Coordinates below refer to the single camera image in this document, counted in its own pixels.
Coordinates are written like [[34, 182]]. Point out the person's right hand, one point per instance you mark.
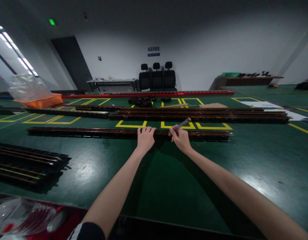
[[180, 139]]

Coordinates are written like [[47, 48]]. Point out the person's left hand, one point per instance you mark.
[[145, 139]]

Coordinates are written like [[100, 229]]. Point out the person's right fingers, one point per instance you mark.
[[174, 134]]

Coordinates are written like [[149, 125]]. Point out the person's left fingers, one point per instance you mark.
[[146, 129]]

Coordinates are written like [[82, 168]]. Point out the long black slotted rail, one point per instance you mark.
[[94, 132]]

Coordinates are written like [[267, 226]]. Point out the bundle of thin wooden sticks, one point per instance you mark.
[[177, 106]]

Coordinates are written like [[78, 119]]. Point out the pile of small black parts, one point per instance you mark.
[[145, 100]]

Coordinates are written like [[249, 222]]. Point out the stack of long black rails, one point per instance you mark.
[[198, 115]]

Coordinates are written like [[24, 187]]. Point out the brown cardboard piece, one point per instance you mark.
[[213, 105]]

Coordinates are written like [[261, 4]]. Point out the black triple vehicle seat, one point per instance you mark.
[[157, 77]]

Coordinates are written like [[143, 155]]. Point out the grey folding table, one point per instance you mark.
[[112, 83]]

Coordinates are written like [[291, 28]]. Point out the green plastic crate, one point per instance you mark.
[[230, 74]]

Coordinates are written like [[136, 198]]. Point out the brown wooden workbench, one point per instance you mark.
[[243, 80]]

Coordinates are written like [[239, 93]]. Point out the dark grey door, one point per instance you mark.
[[72, 63]]

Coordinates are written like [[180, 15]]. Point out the white paper sheet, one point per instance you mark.
[[270, 107]]

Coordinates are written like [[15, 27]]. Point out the orange plastic basket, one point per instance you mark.
[[42, 100]]

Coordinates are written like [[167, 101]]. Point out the clear plastic bag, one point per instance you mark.
[[26, 87]]

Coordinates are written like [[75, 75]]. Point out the pile of black slotted rails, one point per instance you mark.
[[24, 166]]

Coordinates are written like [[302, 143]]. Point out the green exit sign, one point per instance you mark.
[[52, 22]]

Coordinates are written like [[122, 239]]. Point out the clear plastic packaging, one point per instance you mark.
[[21, 216]]

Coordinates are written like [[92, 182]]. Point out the window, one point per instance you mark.
[[12, 50]]

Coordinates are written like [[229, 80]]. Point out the long red slotted rail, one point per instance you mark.
[[146, 94]]

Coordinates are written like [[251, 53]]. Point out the blue wall sign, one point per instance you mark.
[[153, 51]]

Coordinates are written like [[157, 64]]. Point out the black rail with brass strips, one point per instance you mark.
[[66, 112]]

